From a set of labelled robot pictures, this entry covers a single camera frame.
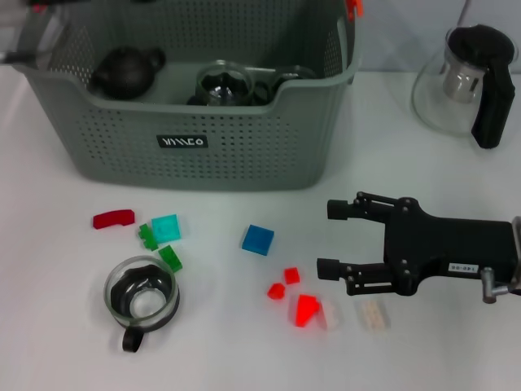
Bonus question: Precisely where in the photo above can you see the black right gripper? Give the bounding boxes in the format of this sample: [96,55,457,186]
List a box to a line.
[316,191,521,297]

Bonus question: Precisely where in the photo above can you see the green toy brick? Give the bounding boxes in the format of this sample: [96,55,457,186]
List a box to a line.
[157,245,184,273]
[138,222,159,250]

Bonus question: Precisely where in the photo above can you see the dark red curved brick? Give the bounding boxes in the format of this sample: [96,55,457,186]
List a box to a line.
[92,209,136,230]

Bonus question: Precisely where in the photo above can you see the grey perforated storage bin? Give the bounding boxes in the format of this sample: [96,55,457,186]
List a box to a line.
[10,0,366,192]

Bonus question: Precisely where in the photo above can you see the beige studded brick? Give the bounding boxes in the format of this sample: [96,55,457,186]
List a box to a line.
[356,300,392,332]

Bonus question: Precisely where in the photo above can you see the white translucent brick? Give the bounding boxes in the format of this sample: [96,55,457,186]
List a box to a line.
[319,299,345,330]

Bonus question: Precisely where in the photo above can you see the large red slope brick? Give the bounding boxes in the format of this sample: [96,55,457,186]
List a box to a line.
[287,292,322,328]

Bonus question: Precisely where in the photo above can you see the blue square brick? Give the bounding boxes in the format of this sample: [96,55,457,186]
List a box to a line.
[241,223,275,257]

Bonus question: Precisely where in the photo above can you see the cyan square brick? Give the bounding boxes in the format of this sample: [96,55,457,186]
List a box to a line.
[151,213,183,244]

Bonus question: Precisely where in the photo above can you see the black clay teapot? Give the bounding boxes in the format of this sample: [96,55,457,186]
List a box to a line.
[89,46,167,100]

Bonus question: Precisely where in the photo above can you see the right gripper cable connector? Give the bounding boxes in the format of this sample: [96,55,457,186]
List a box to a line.
[479,266,521,304]

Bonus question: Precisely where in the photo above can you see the glass pitcher black handle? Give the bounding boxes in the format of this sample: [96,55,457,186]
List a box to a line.
[410,24,520,150]

